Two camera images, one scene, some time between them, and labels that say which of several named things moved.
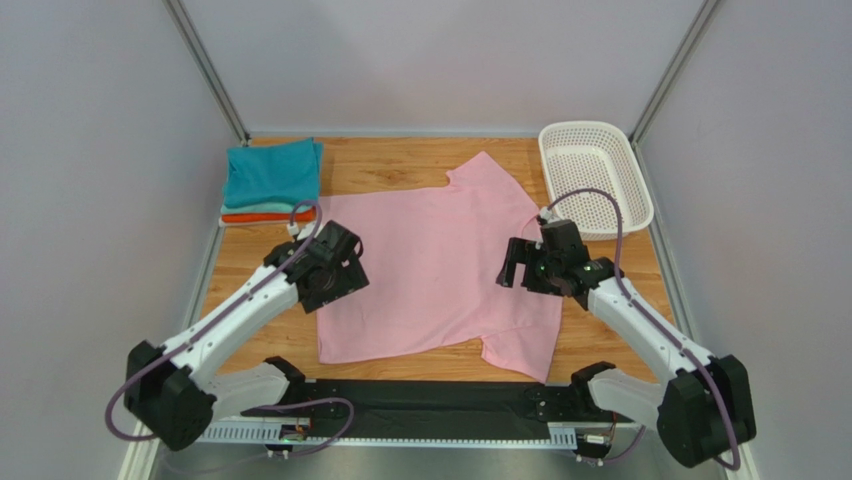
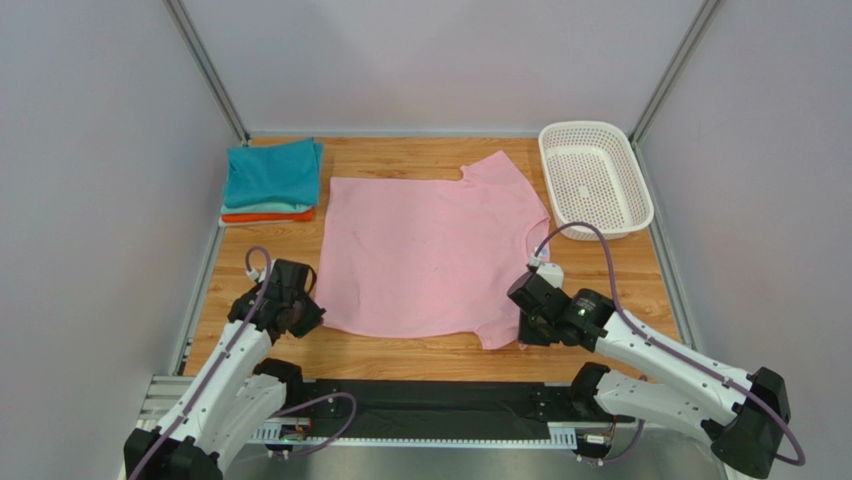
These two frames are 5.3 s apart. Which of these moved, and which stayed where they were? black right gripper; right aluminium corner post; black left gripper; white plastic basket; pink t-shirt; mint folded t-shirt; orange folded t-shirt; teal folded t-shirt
Moved: black left gripper; pink t-shirt; black right gripper
Stayed: teal folded t-shirt; right aluminium corner post; orange folded t-shirt; mint folded t-shirt; white plastic basket
